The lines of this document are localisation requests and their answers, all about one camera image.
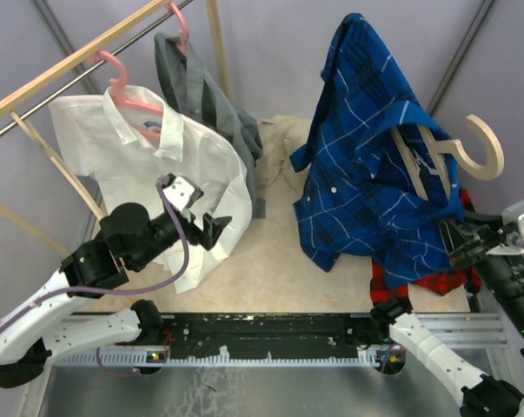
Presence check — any beige hanger front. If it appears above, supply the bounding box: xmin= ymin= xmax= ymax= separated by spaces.
xmin=389 ymin=113 xmax=505 ymax=202

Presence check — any beige hanger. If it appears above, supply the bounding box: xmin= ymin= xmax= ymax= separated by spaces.
xmin=389 ymin=113 xmax=505 ymax=202
xmin=10 ymin=111 xmax=104 ymax=219

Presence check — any blue plaid shirt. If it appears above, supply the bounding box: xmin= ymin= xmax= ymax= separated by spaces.
xmin=290 ymin=13 xmax=463 ymax=288

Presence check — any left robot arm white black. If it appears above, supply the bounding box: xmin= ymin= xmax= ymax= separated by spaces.
xmin=0 ymin=202 xmax=231 ymax=388

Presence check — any red black plaid shirt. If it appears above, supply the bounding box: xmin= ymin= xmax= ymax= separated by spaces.
xmin=368 ymin=189 xmax=484 ymax=305

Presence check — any beige shirt on table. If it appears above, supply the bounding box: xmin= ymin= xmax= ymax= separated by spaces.
xmin=255 ymin=115 xmax=311 ymax=195

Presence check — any white shirt on hanger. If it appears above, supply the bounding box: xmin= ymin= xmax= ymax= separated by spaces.
xmin=49 ymin=85 xmax=252 ymax=294

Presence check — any grey shirt on hanger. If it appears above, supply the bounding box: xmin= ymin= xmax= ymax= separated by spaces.
xmin=154 ymin=32 xmax=266 ymax=219

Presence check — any pink hanger under white shirt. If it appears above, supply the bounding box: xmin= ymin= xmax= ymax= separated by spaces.
xmin=89 ymin=50 xmax=163 ymax=116

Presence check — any beige hanger back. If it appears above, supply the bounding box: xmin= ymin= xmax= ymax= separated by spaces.
xmin=10 ymin=111 xmax=104 ymax=219

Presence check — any pink hanger under grey shirt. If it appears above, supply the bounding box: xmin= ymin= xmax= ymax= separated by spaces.
xmin=166 ymin=1 xmax=189 ymax=57

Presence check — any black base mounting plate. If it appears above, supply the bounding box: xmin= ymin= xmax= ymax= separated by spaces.
xmin=113 ymin=310 xmax=375 ymax=360

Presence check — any metal hanging rod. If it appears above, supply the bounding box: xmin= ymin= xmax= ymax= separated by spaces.
xmin=0 ymin=1 xmax=174 ymax=138

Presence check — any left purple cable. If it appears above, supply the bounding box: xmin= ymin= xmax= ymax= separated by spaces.
xmin=0 ymin=182 xmax=190 ymax=377

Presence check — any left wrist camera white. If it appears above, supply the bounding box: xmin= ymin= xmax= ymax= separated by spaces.
xmin=162 ymin=174 xmax=203 ymax=213

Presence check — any aluminium rail with cable duct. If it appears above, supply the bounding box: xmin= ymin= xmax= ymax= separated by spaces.
xmin=35 ymin=313 xmax=508 ymax=368

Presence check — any wooden clothes rack frame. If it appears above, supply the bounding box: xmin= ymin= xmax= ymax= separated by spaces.
xmin=0 ymin=1 xmax=231 ymax=256

